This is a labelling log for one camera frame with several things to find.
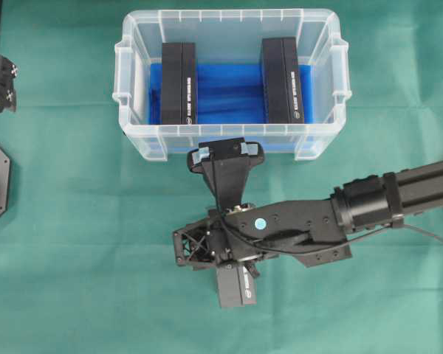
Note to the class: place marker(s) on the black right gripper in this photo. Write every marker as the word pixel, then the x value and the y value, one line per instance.
pixel 204 244

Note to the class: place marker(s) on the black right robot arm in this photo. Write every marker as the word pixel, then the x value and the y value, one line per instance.
pixel 314 232

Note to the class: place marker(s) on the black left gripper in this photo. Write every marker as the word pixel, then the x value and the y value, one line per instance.
pixel 8 73

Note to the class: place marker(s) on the blue cloth liner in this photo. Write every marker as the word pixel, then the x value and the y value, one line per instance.
pixel 230 104

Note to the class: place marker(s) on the clear plastic storage case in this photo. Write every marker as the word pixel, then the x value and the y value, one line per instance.
pixel 234 36

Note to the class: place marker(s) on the black RealSense box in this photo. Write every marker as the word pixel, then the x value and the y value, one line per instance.
pixel 235 287
pixel 281 81
pixel 178 105

